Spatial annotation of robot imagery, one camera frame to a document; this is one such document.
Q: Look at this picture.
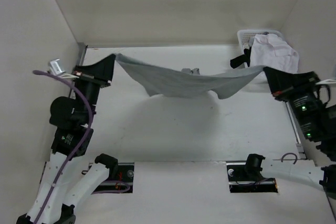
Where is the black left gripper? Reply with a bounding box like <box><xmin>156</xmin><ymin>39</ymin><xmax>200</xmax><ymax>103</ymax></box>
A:
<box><xmin>72</xmin><ymin>54</ymin><xmax>117</xmax><ymax>123</ymax></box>

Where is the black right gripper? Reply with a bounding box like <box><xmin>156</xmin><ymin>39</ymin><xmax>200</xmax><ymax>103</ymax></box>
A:
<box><xmin>262</xmin><ymin>65</ymin><xmax>324</xmax><ymax>138</ymax></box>

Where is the grey tank top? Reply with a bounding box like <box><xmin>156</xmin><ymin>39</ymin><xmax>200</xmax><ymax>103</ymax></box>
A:
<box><xmin>116</xmin><ymin>54</ymin><xmax>264</xmax><ymax>100</ymax></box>

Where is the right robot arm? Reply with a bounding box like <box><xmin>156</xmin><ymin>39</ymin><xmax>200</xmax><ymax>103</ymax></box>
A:
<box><xmin>243</xmin><ymin>67</ymin><xmax>335</xmax><ymax>199</ymax></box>

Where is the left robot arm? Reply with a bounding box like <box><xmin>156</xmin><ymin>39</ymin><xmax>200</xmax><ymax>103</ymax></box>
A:
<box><xmin>17</xmin><ymin>54</ymin><xmax>118</xmax><ymax>223</ymax></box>

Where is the white tank top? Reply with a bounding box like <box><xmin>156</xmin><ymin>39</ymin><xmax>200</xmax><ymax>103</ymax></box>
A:
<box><xmin>249</xmin><ymin>34</ymin><xmax>299</xmax><ymax>73</ymax></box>

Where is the black tank top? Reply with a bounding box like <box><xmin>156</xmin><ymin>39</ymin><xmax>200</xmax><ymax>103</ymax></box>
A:
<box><xmin>230</xmin><ymin>48</ymin><xmax>251</xmax><ymax>69</ymax></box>

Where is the white plastic laundry basket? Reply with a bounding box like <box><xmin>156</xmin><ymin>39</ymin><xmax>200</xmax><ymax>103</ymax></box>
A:
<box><xmin>236</xmin><ymin>29</ymin><xmax>286</xmax><ymax>70</ymax></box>

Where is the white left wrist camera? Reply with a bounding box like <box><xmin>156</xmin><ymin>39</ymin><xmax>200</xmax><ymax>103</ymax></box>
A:
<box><xmin>48</xmin><ymin>59</ymin><xmax>71</xmax><ymax>79</ymax></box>

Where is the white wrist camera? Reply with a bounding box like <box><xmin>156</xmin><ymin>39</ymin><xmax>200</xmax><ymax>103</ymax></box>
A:
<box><xmin>316</xmin><ymin>79</ymin><xmax>336</xmax><ymax>86</ymax></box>
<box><xmin>48</xmin><ymin>59</ymin><xmax>71</xmax><ymax>79</ymax></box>

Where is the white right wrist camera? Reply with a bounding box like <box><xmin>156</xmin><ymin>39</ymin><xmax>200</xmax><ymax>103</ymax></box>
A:
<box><xmin>316</xmin><ymin>79</ymin><xmax>336</xmax><ymax>86</ymax></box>

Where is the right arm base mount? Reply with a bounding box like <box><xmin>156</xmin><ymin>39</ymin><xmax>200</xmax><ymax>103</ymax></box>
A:
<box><xmin>226</xmin><ymin>162</ymin><xmax>278</xmax><ymax>193</ymax></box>

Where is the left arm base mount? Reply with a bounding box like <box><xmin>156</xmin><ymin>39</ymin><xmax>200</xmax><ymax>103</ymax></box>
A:
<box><xmin>94</xmin><ymin>163</ymin><xmax>135</xmax><ymax>194</ymax></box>

